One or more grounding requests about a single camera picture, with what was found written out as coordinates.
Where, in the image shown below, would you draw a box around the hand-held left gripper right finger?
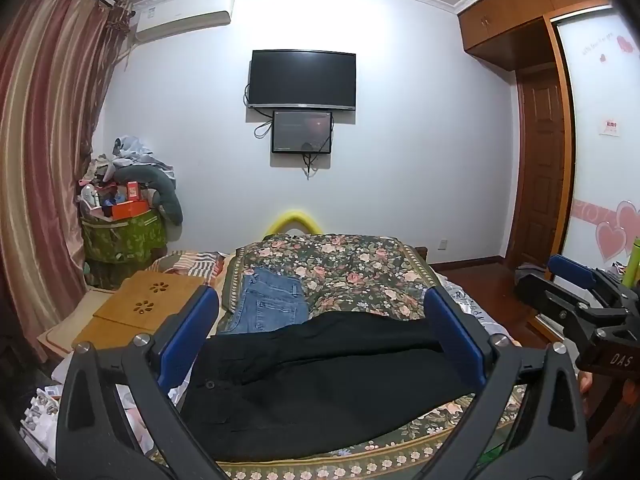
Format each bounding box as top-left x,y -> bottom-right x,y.
417,287 -> 589,480

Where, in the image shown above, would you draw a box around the white heart-print sliding door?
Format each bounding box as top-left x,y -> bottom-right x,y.
550,5 -> 640,283

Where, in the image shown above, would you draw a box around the black pants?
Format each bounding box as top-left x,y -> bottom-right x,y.
180,310 -> 488,463

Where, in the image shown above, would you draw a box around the striped pillow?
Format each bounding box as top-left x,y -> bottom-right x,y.
152,250 -> 226,286

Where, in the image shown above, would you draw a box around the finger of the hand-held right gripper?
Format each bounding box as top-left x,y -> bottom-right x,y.
546,254 -> 640,311
515,271 -> 608,348

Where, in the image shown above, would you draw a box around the grey bolster pillow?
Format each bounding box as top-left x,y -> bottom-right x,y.
115,165 -> 184,226

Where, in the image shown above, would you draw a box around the yellow foam ring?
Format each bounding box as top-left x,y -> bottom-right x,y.
263,208 -> 322,237

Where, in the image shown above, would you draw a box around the green bottle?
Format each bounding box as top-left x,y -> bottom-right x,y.
622,237 -> 640,287

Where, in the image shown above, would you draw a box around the green bag with clutter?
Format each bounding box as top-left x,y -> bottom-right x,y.
80,207 -> 168,267

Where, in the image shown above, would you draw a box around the beige mat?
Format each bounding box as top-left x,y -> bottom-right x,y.
37,287 -> 121,361

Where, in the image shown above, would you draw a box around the blue jeans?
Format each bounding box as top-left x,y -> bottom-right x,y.
224,267 -> 311,335

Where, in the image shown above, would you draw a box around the small black monitor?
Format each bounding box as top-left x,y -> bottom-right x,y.
271,109 -> 334,155

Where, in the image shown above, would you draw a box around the wooden overhead cabinet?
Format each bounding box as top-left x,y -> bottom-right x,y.
457,0 -> 613,72

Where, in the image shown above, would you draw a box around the white air conditioner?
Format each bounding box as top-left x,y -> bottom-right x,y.
132,0 -> 236,43

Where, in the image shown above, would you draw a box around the wooden lap table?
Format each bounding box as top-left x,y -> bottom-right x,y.
75,270 -> 208,348

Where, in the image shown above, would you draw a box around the pile of clothes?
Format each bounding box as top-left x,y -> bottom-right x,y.
92,135 -> 176,182

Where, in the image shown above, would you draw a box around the orange box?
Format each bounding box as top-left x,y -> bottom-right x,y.
111,200 -> 151,221

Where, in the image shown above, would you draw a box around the white printed sheet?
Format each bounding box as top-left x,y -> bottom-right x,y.
434,272 -> 517,352

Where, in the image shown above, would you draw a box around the large black television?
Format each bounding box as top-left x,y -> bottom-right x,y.
248,50 -> 357,111

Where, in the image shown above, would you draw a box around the striped curtain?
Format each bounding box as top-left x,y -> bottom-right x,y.
0,0 -> 136,361

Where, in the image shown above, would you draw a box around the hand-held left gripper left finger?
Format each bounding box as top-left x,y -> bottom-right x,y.
56,286 -> 228,480

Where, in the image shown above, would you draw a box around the floral blanket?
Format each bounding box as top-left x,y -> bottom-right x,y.
150,233 -> 531,480

